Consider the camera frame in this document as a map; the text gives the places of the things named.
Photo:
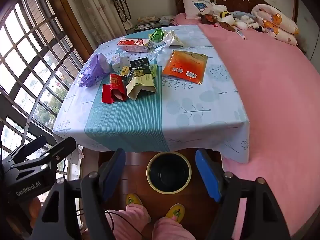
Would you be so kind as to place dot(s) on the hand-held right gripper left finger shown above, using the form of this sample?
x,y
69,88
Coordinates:
x,y
115,172

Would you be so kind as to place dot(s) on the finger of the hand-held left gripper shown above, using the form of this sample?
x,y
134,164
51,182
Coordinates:
x,y
65,146
37,141

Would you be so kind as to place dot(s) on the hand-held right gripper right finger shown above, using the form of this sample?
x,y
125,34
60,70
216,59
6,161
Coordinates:
x,y
207,175

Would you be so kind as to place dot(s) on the black bin with yellow rim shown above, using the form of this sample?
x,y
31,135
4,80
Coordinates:
x,y
168,175

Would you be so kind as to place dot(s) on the purple plastic bag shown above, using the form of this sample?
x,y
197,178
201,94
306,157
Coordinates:
x,y
93,71

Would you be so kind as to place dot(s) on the person's left hand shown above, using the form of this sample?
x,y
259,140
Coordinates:
x,y
33,210

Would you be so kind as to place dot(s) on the person's left yellow slipper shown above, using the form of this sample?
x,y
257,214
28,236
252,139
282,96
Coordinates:
x,y
132,200

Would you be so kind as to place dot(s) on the person's yellow slipper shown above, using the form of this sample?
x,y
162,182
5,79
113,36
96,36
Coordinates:
x,y
175,212
132,200

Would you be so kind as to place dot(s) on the person's right yellow slipper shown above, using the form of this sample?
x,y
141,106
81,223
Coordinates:
x,y
175,212

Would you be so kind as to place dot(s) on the person's left leg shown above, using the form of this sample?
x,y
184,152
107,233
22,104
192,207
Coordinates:
x,y
130,220

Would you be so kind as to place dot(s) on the table with blue tablecloth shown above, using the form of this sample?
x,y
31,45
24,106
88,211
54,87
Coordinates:
x,y
140,122

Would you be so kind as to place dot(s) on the red foil wrapper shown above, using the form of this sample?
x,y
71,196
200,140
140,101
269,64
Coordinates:
x,y
113,87

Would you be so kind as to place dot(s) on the window with brown grille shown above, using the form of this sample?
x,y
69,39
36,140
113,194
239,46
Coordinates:
x,y
37,55

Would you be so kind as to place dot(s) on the cream and green packet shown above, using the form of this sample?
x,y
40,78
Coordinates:
x,y
140,86

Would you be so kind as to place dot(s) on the small white carton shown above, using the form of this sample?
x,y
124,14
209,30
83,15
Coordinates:
x,y
116,61

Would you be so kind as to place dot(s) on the bed with pink sheet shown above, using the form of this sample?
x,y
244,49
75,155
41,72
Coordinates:
x,y
275,92

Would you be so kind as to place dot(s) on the orange packet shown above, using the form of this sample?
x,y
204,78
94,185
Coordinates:
x,y
185,66

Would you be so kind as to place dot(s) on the black packet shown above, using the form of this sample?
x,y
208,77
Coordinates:
x,y
140,63

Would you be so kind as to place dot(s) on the strawberry milk carton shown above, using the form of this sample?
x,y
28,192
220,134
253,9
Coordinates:
x,y
132,44

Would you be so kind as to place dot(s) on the clear plastic packet white label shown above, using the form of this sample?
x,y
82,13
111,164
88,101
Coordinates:
x,y
158,47

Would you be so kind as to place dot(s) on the floral curtain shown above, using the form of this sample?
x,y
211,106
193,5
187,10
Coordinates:
x,y
92,10

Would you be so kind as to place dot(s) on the crumpled white bag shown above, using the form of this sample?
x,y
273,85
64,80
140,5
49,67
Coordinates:
x,y
172,38

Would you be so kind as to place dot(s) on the crumpled green paper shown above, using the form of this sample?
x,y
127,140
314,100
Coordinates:
x,y
157,35

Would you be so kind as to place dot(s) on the white and pink pen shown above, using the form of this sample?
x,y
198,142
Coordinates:
x,y
239,33

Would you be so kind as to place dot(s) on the stack of books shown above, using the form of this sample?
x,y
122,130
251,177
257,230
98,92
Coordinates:
x,y
147,23

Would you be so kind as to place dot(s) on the brown feathered toy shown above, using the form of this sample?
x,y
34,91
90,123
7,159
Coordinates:
x,y
207,18

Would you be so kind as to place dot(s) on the white plush toy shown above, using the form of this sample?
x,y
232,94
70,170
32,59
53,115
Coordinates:
x,y
243,23

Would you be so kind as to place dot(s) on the blue tissue box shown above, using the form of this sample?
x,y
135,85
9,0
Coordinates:
x,y
166,21

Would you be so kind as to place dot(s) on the blue plush toy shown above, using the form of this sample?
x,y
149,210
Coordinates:
x,y
241,15

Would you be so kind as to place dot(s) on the folded bear print quilt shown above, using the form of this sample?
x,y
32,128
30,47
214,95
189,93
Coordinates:
x,y
275,22

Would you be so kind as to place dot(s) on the white printed pillow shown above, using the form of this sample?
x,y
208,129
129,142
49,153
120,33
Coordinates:
x,y
195,5

